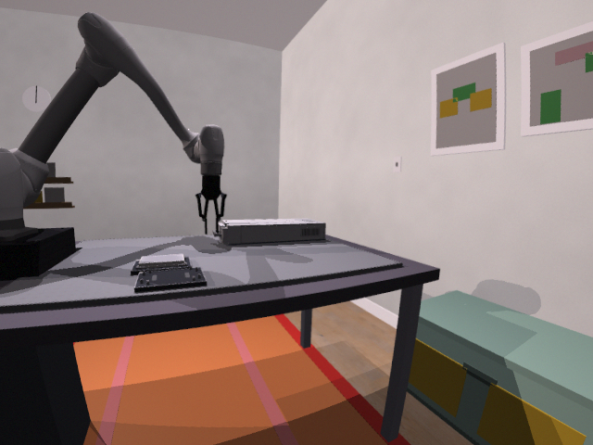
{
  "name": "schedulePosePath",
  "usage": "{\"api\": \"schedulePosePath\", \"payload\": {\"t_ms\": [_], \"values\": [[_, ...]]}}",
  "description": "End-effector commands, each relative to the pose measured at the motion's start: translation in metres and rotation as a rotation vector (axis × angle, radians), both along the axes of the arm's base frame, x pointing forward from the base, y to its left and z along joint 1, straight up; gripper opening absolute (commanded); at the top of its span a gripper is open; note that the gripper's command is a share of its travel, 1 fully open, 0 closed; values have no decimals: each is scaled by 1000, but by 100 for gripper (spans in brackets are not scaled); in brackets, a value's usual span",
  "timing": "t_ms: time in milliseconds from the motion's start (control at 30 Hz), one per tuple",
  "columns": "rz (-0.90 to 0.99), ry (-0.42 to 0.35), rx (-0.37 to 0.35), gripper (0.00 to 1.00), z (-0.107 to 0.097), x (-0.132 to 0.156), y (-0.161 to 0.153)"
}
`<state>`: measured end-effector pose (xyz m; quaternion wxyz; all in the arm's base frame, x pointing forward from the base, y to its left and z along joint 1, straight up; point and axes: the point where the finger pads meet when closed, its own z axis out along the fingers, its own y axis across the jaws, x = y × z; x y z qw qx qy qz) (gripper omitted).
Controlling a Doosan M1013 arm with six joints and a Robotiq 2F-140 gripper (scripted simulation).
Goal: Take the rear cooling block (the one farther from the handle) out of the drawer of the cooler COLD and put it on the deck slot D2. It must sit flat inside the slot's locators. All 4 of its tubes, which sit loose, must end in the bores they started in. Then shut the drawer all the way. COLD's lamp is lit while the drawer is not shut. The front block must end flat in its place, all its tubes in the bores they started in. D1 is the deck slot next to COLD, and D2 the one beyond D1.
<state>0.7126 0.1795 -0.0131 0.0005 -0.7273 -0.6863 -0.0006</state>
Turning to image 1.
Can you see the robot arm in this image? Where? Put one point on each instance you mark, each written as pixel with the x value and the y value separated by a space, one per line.
pixel 104 46

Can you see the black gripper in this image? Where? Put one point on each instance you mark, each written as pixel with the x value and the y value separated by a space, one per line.
pixel 209 192

